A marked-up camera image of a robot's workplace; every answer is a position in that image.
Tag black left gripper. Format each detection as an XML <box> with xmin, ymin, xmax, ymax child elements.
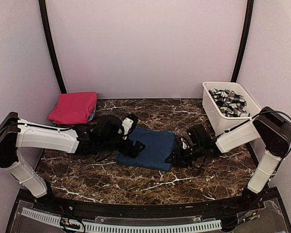
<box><xmin>99</xmin><ymin>135</ymin><xmax>146</xmax><ymax>159</ymax></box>

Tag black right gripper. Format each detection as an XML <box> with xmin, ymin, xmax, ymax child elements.
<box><xmin>164</xmin><ymin>142</ymin><xmax>204</xmax><ymax>168</ymax></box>

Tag dark blue garment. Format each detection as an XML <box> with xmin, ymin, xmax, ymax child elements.
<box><xmin>116</xmin><ymin>128</ymin><xmax>176</xmax><ymax>172</ymax></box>

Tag pink trousers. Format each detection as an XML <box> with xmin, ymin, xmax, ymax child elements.
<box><xmin>48</xmin><ymin>92</ymin><xmax>97</xmax><ymax>125</ymax></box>

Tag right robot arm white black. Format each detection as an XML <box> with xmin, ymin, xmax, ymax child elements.
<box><xmin>165</xmin><ymin>107</ymin><xmax>291</xmax><ymax>211</ymax></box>

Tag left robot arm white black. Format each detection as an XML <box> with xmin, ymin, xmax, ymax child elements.
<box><xmin>0</xmin><ymin>112</ymin><xmax>146</xmax><ymax>212</ymax></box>

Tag white plastic laundry bin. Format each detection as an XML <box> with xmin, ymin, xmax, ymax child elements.
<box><xmin>201</xmin><ymin>81</ymin><xmax>264</xmax><ymax>136</ymax></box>

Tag folded light blue shirt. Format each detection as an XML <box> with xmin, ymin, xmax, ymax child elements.
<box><xmin>88</xmin><ymin>111</ymin><xmax>96</xmax><ymax>121</ymax></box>

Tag black white patterned garment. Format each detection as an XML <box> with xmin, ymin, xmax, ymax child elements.
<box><xmin>209</xmin><ymin>88</ymin><xmax>250</xmax><ymax>117</ymax></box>

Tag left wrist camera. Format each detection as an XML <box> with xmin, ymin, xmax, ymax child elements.
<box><xmin>118</xmin><ymin>114</ymin><xmax>138</xmax><ymax>140</ymax></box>

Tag black front rail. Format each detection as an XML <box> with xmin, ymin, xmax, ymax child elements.
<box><xmin>27</xmin><ymin>196</ymin><xmax>257</xmax><ymax>219</ymax></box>

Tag white slotted cable duct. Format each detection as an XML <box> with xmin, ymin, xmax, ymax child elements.
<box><xmin>21</xmin><ymin>207</ymin><xmax>222</xmax><ymax>233</ymax></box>

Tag left black corner post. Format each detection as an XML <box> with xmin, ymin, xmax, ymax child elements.
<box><xmin>38</xmin><ymin>0</ymin><xmax>67</xmax><ymax>94</ymax></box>

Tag black corner post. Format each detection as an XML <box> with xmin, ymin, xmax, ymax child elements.
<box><xmin>38</xmin><ymin>0</ymin><xmax>67</xmax><ymax>94</ymax></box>
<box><xmin>230</xmin><ymin>0</ymin><xmax>254</xmax><ymax>83</ymax></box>

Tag right black corner post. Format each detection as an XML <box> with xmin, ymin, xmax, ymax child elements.
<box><xmin>230</xmin><ymin>0</ymin><xmax>254</xmax><ymax>83</ymax></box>

